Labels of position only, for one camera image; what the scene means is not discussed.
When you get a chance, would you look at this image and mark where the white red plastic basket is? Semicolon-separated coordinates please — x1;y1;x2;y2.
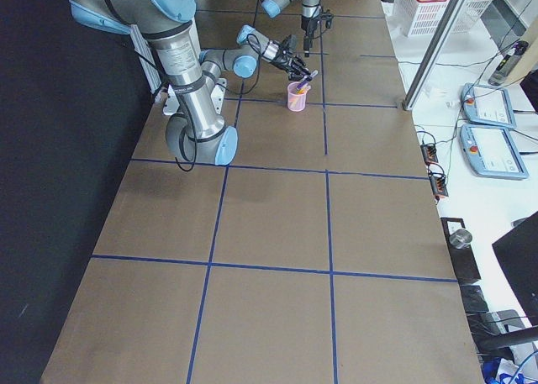
392;0;494;37

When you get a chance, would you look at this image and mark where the pink mesh pen holder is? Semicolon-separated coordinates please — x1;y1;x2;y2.
287;82;307;112

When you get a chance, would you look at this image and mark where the teach pendant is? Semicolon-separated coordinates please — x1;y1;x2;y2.
459;124;529;181
461;83;517;129

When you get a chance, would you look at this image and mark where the near teach pendant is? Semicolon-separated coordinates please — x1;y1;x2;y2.
459;124;529;181

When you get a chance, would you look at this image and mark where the black monitor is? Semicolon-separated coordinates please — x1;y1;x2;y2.
493;213;538;326

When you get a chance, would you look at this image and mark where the far teach pendant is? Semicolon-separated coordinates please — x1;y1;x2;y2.
461;83;517;129

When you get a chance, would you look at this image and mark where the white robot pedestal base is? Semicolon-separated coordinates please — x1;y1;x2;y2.
163;77;228;116

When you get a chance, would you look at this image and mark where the black camera cable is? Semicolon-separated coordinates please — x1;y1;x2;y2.
174;33;270;173
310;5;335;39

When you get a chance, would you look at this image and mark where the black orange power strip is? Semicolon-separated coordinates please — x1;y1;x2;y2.
420;143;438;165
428;171;449;199

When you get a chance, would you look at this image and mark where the aluminium frame post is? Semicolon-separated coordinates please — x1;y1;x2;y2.
402;0;466;111

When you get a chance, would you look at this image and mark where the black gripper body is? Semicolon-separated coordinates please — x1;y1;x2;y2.
301;15;319;40
271;44;301;73

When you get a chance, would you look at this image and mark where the purple highlighter pen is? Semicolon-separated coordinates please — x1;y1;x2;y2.
296;70;319;92

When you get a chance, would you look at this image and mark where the metal cup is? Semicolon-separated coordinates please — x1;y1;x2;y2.
449;229;472;250

